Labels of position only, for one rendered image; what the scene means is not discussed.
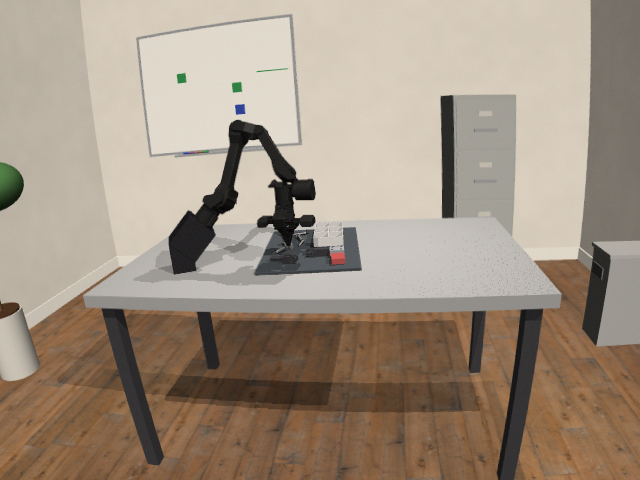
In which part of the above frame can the dark grey flat bar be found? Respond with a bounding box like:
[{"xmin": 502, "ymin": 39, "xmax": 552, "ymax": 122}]
[{"xmin": 306, "ymin": 248, "xmax": 330, "ymax": 257}]

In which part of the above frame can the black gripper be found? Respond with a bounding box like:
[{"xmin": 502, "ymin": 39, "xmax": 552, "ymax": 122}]
[{"xmin": 257, "ymin": 200, "xmax": 316, "ymax": 246}]

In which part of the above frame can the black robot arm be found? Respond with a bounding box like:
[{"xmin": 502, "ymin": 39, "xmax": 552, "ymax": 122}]
[{"xmin": 193, "ymin": 120, "xmax": 316, "ymax": 228}]

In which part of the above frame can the red block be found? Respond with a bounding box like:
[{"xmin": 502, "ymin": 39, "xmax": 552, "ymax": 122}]
[{"xmin": 330, "ymin": 252, "xmax": 345, "ymax": 265}]

